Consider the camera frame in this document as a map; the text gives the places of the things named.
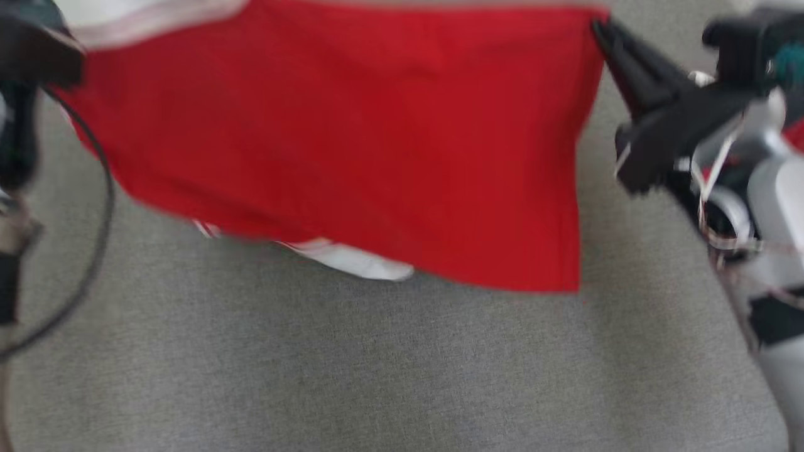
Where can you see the red basketball jersey white trim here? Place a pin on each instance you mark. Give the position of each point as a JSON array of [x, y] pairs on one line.
[[377, 125]]

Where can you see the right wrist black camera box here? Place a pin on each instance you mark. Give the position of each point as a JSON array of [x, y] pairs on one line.
[[754, 47]]

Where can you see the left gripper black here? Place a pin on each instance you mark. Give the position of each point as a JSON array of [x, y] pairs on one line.
[[31, 44]]

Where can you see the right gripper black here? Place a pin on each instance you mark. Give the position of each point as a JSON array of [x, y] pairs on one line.
[[678, 132]]

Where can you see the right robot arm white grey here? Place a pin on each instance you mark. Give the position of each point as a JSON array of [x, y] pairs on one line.
[[766, 207]]

